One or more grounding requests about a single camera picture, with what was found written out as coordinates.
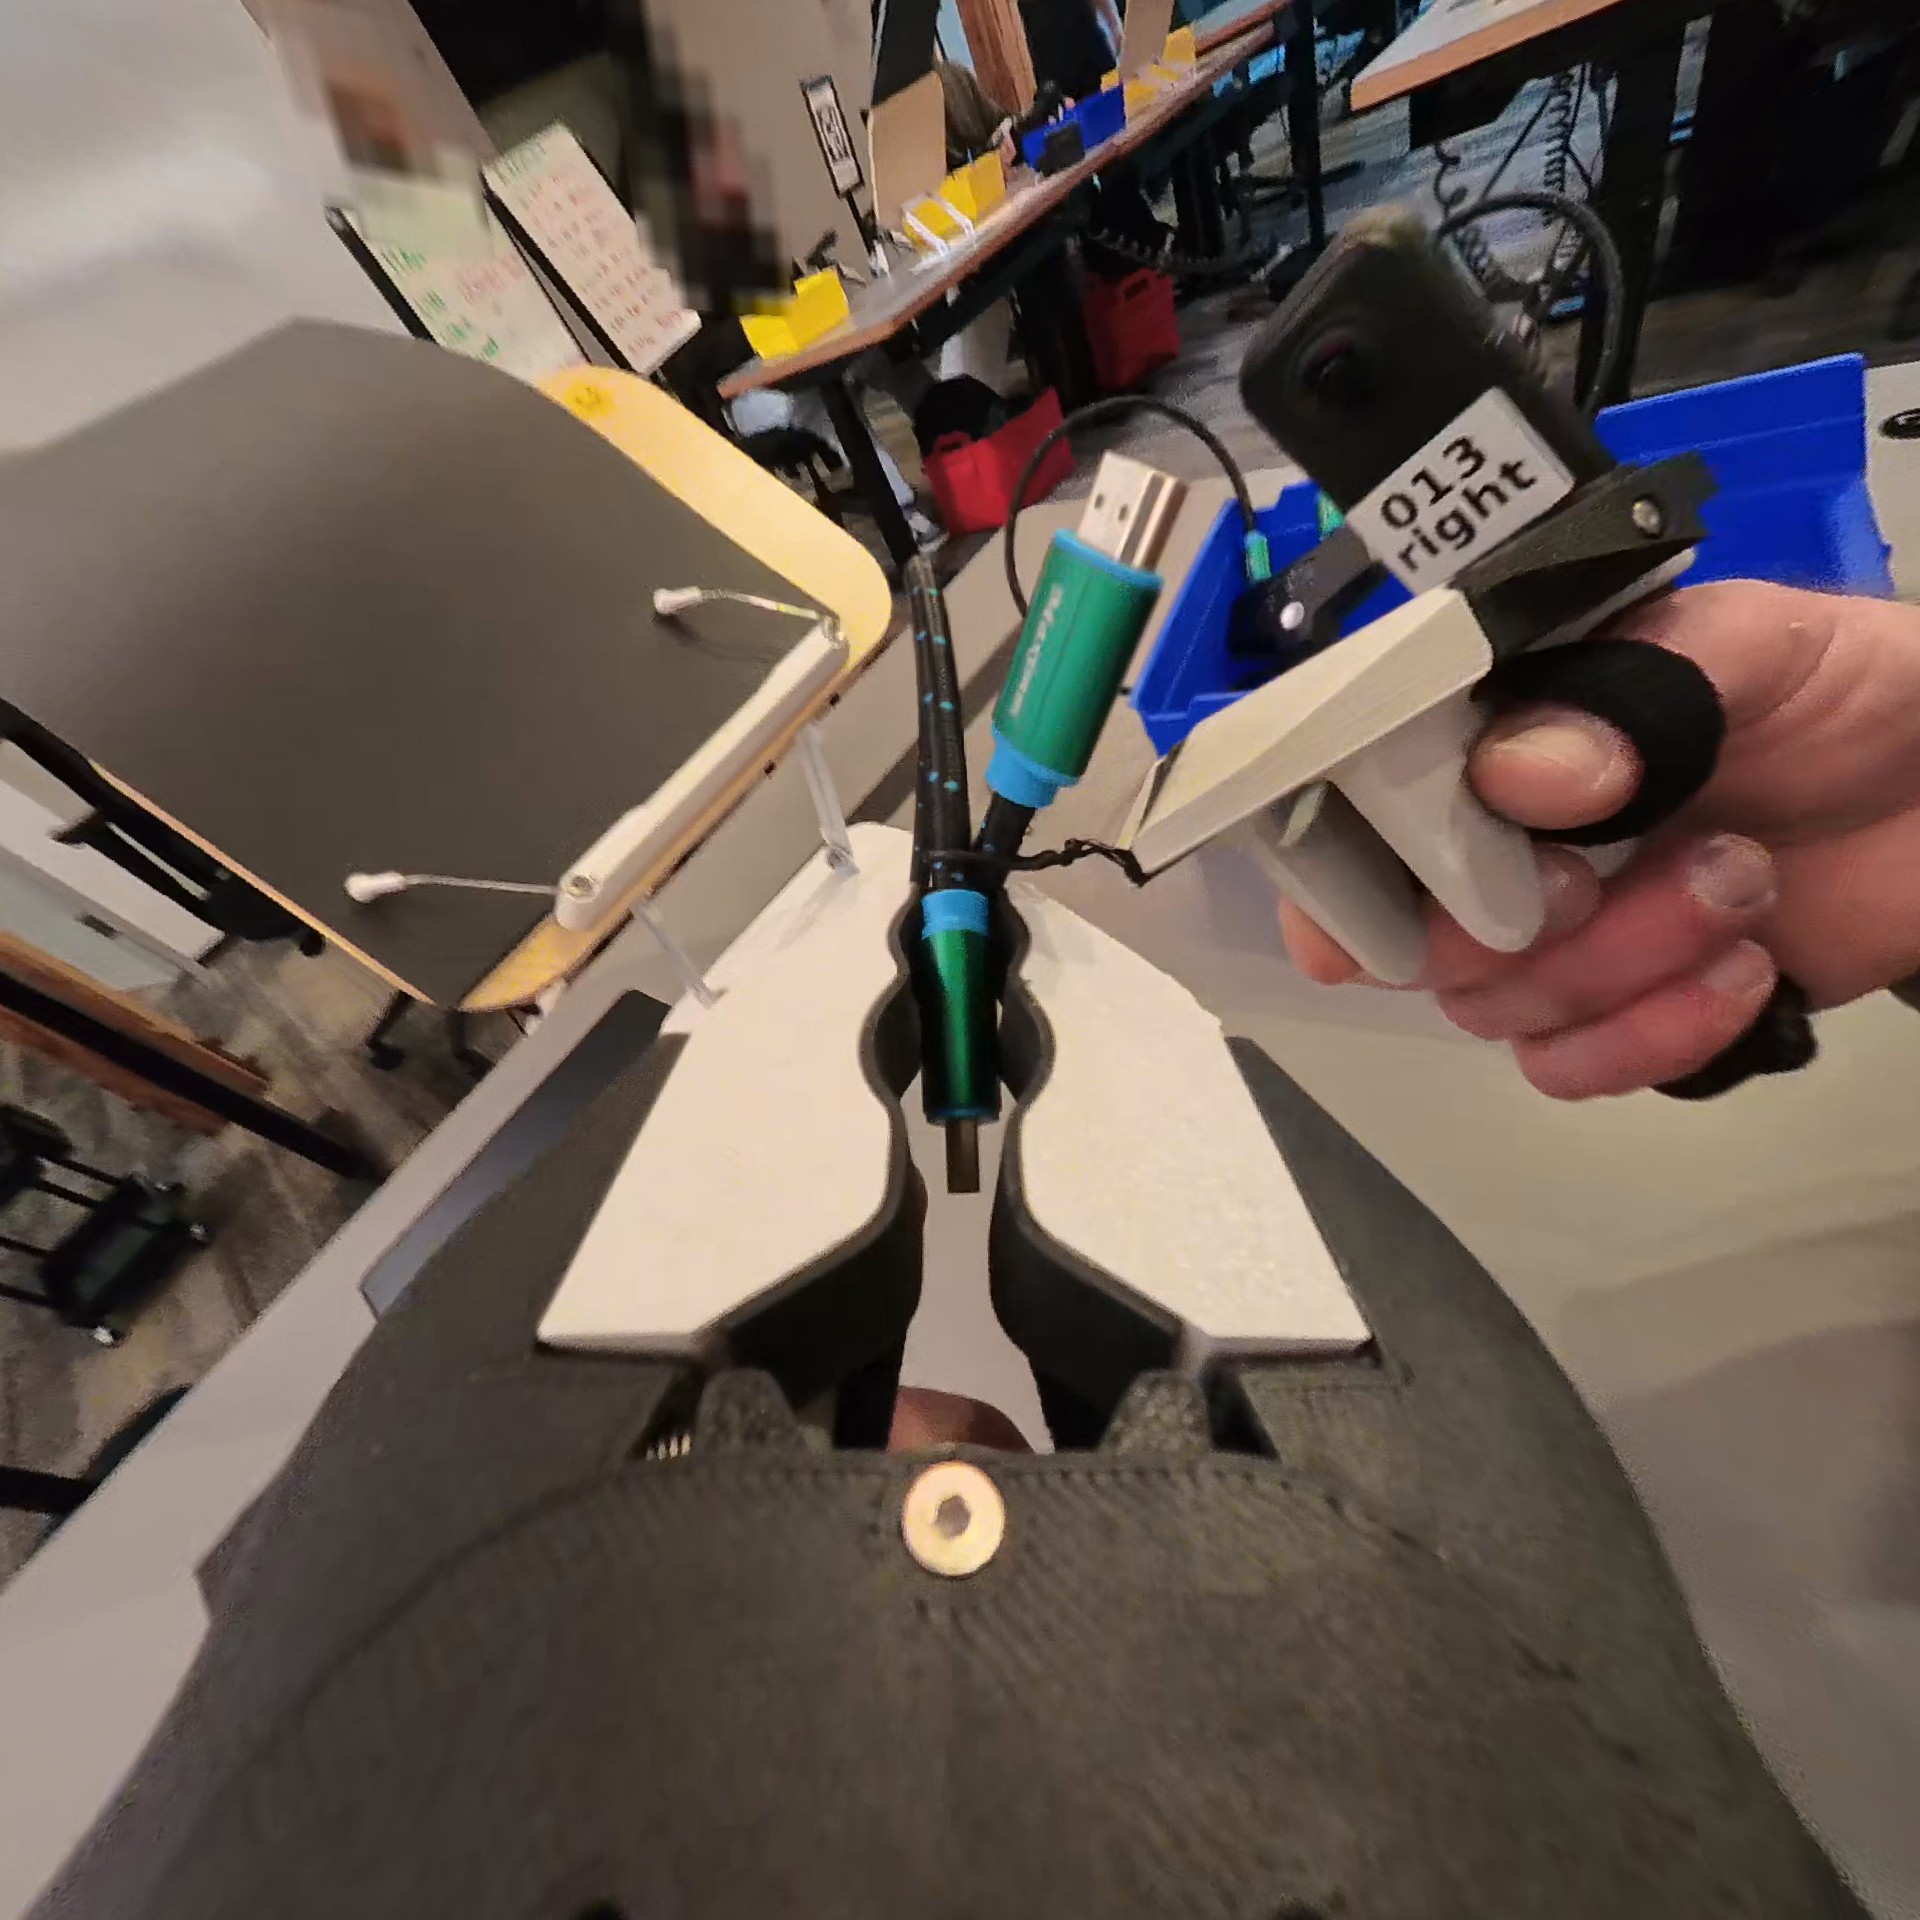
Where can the wooden desk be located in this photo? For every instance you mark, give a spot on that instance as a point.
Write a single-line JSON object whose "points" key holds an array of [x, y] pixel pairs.
{"points": [[991, 256]]}

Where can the blue plastic bin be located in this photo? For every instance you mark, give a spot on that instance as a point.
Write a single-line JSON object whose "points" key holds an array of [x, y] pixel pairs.
{"points": [[1786, 480]]}

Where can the small yellow bin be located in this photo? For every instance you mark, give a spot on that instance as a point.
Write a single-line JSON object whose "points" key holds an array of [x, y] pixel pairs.
{"points": [[794, 316]]}

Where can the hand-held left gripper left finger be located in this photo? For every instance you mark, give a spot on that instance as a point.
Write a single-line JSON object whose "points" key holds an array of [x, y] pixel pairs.
{"points": [[718, 1199]]}

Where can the person's right hand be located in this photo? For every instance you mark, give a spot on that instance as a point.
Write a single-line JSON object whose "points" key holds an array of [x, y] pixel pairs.
{"points": [[1801, 783]]}

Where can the whiteboard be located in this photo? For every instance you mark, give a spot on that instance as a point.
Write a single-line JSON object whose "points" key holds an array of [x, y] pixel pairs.
{"points": [[594, 241], [463, 277]]}

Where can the black metal cart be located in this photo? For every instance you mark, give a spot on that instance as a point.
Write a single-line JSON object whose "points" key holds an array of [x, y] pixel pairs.
{"points": [[91, 1231]]}

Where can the white laptop stand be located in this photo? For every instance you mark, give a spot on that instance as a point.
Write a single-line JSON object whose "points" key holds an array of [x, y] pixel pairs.
{"points": [[707, 796]]}

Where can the wooden table with black legs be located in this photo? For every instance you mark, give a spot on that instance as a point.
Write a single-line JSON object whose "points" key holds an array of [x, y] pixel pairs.
{"points": [[150, 933]]}

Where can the wooden board with black surface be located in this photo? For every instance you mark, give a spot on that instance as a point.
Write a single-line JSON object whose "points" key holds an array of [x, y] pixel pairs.
{"points": [[331, 633]]}

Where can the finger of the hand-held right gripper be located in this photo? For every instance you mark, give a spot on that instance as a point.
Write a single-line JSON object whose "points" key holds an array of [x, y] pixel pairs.
{"points": [[1348, 736]]}

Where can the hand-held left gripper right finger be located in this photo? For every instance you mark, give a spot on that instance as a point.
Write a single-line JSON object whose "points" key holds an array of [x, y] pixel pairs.
{"points": [[1185, 1187]]}

